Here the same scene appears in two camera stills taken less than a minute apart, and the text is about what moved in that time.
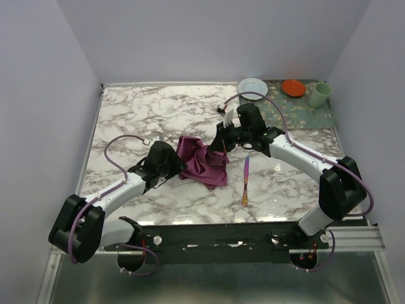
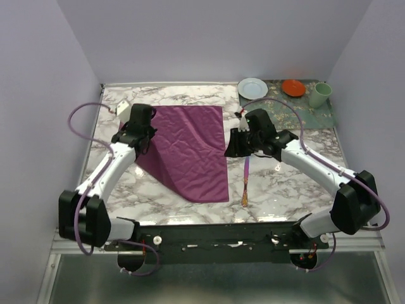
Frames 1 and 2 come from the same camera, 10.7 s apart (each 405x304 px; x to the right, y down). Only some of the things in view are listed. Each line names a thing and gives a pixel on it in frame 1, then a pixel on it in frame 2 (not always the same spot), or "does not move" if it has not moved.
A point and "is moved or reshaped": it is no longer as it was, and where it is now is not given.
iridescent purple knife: (245, 196) does not move
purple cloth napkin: (204, 166) is moved or reshaped
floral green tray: (298, 112) does not move
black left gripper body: (166, 170) -> (150, 133)
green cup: (319, 95) does not move
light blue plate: (252, 84) does not move
